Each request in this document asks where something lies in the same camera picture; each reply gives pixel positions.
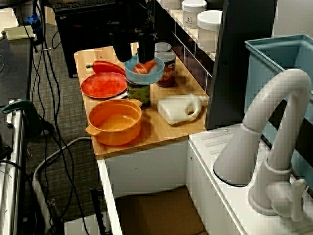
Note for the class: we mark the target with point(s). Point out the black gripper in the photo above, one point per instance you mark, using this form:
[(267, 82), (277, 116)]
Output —
[(133, 24)]

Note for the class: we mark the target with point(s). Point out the orange white salmon sushi toy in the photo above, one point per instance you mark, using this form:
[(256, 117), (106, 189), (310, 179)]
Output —
[(146, 68)]

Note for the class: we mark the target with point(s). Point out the light blue plastic bowl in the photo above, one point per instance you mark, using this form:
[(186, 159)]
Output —
[(144, 78)]

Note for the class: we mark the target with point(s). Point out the orange plastic toy pot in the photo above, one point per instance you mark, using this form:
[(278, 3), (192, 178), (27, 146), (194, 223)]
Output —
[(115, 132)]

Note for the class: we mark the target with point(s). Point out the tomato print toy can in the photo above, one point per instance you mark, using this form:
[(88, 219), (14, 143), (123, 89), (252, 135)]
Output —
[(163, 47)]

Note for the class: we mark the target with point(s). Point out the red toy bell pepper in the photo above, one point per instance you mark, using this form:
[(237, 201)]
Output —
[(107, 66)]

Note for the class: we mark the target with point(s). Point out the orange beans toy can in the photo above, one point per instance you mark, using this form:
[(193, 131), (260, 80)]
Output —
[(167, 73)]

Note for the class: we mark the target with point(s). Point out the green pea can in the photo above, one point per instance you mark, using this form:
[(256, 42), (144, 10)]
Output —
[(138, 94)]

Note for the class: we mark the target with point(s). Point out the red round plate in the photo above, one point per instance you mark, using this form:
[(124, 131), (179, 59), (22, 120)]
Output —
[(102, 85)]

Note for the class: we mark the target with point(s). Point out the black tile backsplash shelf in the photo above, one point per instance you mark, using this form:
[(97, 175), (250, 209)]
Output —
[(190, 58)]

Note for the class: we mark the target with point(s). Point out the small white lidded jar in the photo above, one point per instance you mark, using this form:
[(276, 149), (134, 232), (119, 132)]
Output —
[(193, 17)]

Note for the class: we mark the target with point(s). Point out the cream plastic jug bottle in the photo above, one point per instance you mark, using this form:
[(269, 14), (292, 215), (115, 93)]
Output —
[(173, 109)]

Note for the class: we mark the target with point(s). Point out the black keyboard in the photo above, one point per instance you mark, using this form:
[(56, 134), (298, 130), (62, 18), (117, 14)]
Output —
[(73, 5)]

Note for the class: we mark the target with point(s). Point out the white lidded plastic jar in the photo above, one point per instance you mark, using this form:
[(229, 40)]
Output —
[(207, 31)]

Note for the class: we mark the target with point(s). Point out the wooden countertop board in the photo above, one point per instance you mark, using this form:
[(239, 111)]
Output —
[(161, 132)]

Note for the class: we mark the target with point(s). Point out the blue tape wrap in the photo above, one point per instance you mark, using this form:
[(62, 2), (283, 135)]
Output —
[(34, 20)]

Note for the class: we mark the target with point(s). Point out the pale yellow note pad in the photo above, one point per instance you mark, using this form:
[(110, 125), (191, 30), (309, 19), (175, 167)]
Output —
[(18, 33)]

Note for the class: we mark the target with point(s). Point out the black desk top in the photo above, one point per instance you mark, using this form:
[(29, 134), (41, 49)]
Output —
[(14, 73)]

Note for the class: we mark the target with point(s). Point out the green bar clamp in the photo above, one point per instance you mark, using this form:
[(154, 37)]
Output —
[(24, 105)]

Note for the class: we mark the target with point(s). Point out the teal plastic bin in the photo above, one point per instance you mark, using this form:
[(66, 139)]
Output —
[(259, 71)]

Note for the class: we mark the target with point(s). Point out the grey toy faucet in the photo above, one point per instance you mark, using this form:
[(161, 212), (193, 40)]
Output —
[(259, 117)]

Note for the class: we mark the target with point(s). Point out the brown cardboard sheet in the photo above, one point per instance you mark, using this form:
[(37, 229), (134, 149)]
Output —
[(159, 213)]

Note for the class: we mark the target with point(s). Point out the black slotted extrusion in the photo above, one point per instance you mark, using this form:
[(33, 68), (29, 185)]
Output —
[(53, 210)]

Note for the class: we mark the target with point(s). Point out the dark grey cabinet post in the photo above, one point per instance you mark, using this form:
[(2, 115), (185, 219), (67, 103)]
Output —
[(239, 61)]

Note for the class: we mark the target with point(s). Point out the aluminium frame rail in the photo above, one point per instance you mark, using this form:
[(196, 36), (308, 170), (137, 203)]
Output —
[(14, 171)]

